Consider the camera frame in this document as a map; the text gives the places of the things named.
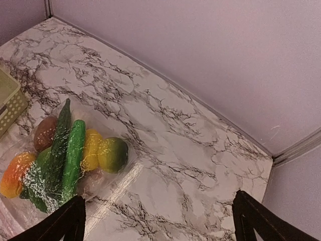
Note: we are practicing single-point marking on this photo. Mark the clear zip top bag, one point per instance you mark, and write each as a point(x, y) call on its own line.
point(17, 215)

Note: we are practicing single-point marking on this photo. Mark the right aluminium frame post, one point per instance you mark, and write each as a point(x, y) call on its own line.
point(298, 149)

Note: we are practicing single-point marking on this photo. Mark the light green cucumber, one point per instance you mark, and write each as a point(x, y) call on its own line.
point(74, 157)

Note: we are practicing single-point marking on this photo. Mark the brown potato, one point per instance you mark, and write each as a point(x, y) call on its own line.
point(45, 132)

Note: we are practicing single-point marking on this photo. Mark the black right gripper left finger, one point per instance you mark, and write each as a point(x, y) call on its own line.
point(66, 223)

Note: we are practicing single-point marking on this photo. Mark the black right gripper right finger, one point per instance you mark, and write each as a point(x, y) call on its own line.
point(251, 218)

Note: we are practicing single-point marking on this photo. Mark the green white bok choy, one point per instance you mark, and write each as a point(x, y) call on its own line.
point(34, 179)

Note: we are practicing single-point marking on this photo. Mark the orange yellow mango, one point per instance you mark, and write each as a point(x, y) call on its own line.
point(12, 180)

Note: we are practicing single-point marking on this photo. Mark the dark green cucumber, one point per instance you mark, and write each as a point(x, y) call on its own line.
point(54, 173)

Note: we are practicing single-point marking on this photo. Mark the beige perforated plastic basket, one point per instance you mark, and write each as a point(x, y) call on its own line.
point(13, 101)

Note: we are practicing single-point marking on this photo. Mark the yellow lemon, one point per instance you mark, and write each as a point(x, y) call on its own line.
point(90, 158)

